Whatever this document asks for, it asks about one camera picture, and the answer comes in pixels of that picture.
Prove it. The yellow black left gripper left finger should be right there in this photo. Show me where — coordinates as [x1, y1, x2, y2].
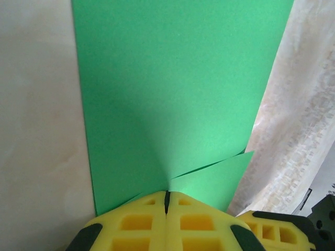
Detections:
[65, 190, 167, 251]

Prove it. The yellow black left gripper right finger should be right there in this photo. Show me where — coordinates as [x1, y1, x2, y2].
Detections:
[166, 191, 265, 251]

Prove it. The green square paper sheet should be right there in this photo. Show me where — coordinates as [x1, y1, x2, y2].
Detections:
[71, 0, 294, 217]

